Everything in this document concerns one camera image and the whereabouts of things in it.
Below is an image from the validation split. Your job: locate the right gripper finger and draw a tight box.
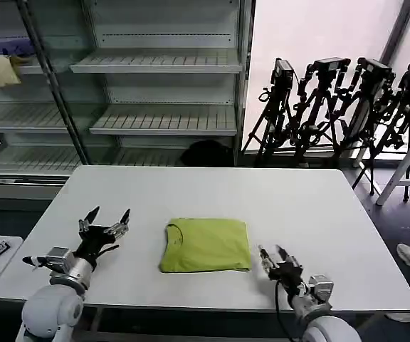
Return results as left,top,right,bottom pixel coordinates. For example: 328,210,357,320
275,244,301,269
258,244,274,276

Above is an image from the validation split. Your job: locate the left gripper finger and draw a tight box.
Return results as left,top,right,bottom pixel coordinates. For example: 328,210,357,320
105,208,132,239
78,205,101,236

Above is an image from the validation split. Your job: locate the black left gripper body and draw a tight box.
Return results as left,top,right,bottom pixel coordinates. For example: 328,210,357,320
74,224,116,267

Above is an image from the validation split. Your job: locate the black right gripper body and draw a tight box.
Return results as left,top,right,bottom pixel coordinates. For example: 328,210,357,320
267,261,305,290

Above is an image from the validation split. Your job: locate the lime green t-shirt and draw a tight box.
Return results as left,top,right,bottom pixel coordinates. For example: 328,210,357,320
159,217,253,274

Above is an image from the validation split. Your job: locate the white folding table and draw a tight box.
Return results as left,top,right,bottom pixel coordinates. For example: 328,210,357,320
0,165,410,342

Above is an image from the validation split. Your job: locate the black bag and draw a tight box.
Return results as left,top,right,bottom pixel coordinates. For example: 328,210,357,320
179,140,236,167

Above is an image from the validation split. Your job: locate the grey shelf rack with cloths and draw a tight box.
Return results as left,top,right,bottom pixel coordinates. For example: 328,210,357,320
0,0,95,211

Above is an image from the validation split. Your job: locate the slanted grey metal pole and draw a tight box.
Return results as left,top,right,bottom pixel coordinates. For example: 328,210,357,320
15,0,89,165

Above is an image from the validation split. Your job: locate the empty grey shelf rack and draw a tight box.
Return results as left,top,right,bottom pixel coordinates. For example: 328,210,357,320
70,0,256,168

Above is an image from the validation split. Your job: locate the white metal stool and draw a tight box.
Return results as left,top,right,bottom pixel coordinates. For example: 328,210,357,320
352,106,410,207

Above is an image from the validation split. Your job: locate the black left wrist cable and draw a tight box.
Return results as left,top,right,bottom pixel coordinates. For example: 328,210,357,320
22,254,50,273

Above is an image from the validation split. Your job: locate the black tripod with camera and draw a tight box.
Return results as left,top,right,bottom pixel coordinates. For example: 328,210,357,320
332,56,397,172
350,63,410,206
242,58,300,168
290,56,352,169

